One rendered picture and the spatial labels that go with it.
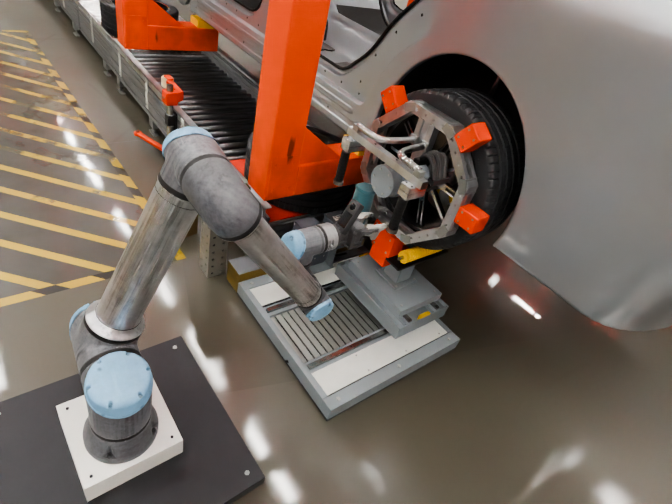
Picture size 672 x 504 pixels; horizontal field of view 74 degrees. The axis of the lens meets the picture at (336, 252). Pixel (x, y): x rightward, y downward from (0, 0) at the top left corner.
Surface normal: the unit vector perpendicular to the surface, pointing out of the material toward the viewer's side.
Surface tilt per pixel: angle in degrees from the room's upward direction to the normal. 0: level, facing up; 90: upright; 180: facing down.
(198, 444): 0
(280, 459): 0
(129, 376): 10
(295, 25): 90
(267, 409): 0
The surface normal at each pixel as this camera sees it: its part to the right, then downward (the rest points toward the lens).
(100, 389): 0.32, -0.66
